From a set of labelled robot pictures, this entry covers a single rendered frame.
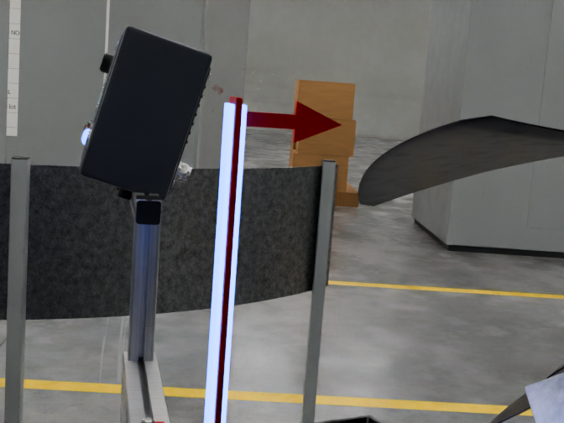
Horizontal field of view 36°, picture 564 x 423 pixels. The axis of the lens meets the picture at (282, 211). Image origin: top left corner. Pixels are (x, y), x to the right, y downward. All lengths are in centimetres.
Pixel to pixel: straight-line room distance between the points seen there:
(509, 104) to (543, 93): 26
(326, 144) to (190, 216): 631
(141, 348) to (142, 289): 7
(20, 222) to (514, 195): 510
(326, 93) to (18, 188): 659
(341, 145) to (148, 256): 766
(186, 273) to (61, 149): 434
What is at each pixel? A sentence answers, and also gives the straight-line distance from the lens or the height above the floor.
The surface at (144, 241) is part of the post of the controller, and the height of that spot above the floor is 100.
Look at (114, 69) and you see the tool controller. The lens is 106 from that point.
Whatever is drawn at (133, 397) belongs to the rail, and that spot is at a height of 86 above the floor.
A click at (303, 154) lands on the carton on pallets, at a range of 864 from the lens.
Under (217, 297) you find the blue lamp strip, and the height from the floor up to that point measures 108.
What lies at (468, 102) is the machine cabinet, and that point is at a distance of 669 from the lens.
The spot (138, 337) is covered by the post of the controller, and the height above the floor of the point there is 89.
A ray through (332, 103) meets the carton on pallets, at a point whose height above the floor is 102.
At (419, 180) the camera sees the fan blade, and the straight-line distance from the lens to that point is 60.
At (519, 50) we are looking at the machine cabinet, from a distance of 680.
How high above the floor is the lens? 120
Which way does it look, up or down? 9 degrees down
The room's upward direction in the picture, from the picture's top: 4 degrees clockwise
